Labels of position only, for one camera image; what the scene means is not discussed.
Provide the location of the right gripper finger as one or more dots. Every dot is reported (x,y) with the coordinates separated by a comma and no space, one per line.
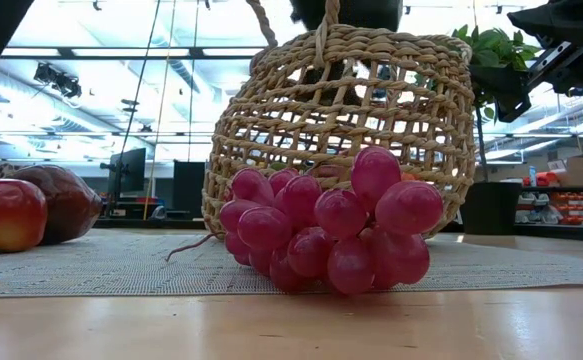
(506,95)

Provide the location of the purple grape bunch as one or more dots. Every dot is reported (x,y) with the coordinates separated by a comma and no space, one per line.
(341,215)

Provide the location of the dark red oval fruit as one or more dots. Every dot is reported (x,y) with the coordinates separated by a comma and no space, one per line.
(71,200)

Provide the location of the red and yellow fruit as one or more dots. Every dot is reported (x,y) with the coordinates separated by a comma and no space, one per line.
(6,215)

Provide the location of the potted green plant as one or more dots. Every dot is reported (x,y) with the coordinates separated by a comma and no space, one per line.
(491,205)

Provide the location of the shelf with orange bins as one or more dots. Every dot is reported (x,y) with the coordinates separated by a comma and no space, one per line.
(571,207)

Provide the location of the black box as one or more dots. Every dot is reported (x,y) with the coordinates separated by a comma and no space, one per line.
(188,190)

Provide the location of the black computer monitor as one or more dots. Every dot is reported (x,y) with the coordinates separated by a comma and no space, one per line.
(128,170)

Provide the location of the grey woven placemat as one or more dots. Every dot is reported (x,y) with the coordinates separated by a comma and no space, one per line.
(96,270)

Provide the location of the ceiling mounted camera rig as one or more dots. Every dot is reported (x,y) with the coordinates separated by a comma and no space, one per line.
(58,80)

